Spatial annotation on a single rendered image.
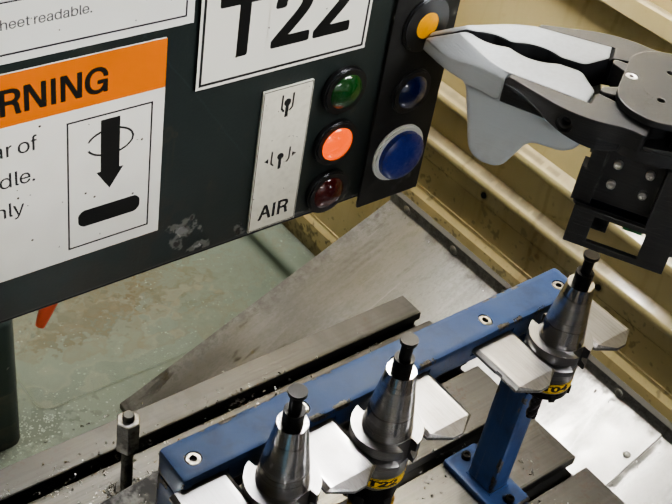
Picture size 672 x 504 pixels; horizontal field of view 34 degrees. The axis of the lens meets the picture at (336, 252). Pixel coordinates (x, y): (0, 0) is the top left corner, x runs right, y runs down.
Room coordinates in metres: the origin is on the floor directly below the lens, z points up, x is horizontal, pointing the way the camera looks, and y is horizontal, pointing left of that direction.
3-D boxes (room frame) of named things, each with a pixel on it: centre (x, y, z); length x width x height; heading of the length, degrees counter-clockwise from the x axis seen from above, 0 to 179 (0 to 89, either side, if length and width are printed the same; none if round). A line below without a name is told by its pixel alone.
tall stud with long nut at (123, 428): (0.76, 0.18, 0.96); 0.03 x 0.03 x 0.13
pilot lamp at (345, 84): (0.48, 0.01, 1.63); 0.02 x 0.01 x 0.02; 134
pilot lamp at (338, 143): (0.48, 0.01, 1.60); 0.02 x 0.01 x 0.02; 134
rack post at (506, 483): (0.86, -0.23, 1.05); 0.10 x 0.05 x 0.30; 44
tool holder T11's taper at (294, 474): (0.56, 0.01, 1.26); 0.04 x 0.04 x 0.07
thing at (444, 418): (0.67, -0.11, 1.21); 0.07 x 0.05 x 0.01; 44
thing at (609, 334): (0.83, -0.27, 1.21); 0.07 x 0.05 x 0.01; 44
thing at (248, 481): (0.56, 0.01, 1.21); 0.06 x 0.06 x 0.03
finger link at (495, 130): (0.48, -0.07, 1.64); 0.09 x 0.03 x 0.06; 74
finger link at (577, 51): (0.51, -0.07, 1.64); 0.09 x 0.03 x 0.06; 75
